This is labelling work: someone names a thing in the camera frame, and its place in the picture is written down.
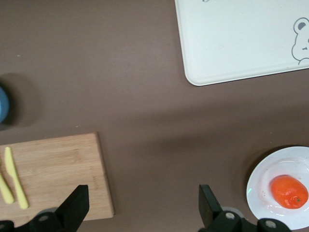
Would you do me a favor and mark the yellow plastic knife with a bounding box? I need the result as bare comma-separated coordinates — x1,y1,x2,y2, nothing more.
3,146,30,210

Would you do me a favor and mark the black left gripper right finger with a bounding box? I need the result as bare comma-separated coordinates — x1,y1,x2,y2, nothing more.
198,184,245,232

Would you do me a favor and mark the yellow plastic fork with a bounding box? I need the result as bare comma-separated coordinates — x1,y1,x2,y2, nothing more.
0,157,15,204

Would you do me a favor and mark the blue bowl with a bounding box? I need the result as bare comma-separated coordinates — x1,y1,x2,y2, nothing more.
0,86,11,124

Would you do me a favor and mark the wooden cutting board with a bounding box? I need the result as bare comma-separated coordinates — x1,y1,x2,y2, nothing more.
0,131,115,222

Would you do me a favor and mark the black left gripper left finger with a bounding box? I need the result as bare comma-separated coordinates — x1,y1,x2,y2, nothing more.
24,184,90,232

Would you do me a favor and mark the orange tangerine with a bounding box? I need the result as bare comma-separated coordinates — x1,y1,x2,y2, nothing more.
270,174,309,209

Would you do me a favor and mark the white round plate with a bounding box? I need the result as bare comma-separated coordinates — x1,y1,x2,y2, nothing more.
246,146,309,231

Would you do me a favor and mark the cream bear print tray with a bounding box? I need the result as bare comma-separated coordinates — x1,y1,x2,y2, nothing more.
174,0,309,87

